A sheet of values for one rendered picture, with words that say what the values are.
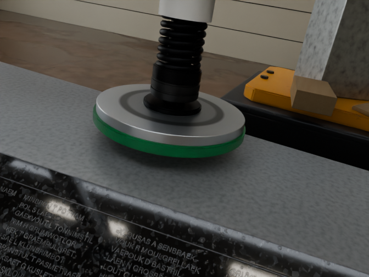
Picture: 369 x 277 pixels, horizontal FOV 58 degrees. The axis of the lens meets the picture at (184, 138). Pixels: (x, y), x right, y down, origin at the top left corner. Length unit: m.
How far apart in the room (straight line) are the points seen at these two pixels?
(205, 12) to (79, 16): 7.41
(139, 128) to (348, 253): 0.25
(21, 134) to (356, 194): 0.45
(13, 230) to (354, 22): 1.00
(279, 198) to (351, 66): 0.79
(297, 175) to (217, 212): 0.17
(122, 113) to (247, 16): 6.16
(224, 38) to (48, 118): 6.16
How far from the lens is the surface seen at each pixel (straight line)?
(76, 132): 0.51
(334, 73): 1.14
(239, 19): 6.57
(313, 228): 0.40
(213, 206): 0.38
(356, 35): 1.14
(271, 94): 1.03
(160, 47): 0.45
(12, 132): 0.51
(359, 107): 1.06
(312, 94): 0.90
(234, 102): 1.00
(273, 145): 0.57
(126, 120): 0.41
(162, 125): 0.41
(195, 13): 0.43
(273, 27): 6.51
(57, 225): 0.40
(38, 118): 0.56
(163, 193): 0.38
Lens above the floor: 1.01
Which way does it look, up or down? 24 degrees down
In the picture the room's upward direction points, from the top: 9 degrees clockwise
